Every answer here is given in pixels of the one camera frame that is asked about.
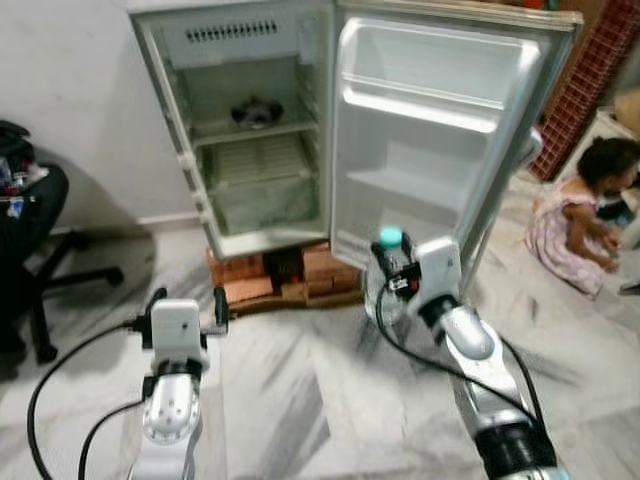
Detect red brick lattice strip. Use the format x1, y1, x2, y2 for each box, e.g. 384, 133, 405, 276
530, 0, 640, 181

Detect black pile of clothes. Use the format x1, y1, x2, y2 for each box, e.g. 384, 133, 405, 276
0, 120, 46, 196

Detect clear fridge crisper drawer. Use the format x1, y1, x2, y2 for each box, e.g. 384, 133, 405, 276
205, 175, 323, 236

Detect dark item on fridge shelf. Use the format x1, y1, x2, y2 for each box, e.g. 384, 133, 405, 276
232, 96, 285, 129

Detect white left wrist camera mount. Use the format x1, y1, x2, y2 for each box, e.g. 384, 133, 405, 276
148, 298, 208, 363

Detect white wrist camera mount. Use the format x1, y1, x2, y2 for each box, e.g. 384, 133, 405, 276
413, 237, 464, 304
148, 298, 208, 363

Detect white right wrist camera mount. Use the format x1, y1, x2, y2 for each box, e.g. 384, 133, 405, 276
413, 237, 464, 304

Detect child in pink dress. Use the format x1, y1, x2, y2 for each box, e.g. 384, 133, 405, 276
527, 137, 640, 298

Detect silver fridge door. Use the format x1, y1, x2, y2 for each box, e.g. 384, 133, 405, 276
330, 0, 586, 293

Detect clear bottle with teal cap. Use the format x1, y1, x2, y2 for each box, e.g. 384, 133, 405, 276
366, 226, 417, 327

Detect red brick fridge base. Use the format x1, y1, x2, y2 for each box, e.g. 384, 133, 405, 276
207, 243, 363, 306

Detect black office chair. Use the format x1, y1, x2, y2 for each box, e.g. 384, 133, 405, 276
0, 120, 126, 366

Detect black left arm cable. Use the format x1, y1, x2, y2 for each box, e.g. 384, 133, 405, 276
27, 318, 151, 480

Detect silver single-door fridge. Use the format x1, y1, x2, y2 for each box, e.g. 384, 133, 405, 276
128, 0, 586, 293

